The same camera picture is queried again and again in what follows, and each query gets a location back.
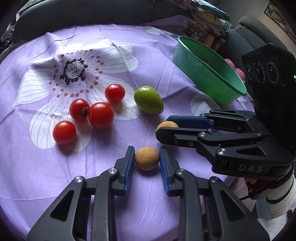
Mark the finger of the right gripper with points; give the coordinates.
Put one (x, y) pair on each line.
(185, 137)
(192, 122)

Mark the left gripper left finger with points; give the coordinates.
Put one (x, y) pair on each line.
(67, 217)

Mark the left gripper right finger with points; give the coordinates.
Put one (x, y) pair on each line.
(208, 208)

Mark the tan longan fruit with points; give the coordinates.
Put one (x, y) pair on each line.
(147, 158)
(167, 124)

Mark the green plastic bowl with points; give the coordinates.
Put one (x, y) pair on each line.
(211, 74)

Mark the right striped sleeve forearm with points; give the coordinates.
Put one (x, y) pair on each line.
(280, 197)

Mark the person's right hand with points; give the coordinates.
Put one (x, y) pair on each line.
(256, 185)

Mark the pink pig toy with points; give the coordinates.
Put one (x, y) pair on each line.
(238, 71)

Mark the grey armchair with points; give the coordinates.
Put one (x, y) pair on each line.
(248, 35)

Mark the green plum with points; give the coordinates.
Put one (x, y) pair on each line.
(148, 100)

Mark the yellow jar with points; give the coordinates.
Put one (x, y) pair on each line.
(208, 40)

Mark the stack of colourful books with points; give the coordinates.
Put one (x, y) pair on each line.
(207, 19)

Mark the red cherry tomato with stem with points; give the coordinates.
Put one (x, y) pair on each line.
(79, 109)

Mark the dark sofa backrest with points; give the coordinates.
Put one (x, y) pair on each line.
(48, 16)

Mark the framed wall picture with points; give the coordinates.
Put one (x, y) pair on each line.
(286, 9)

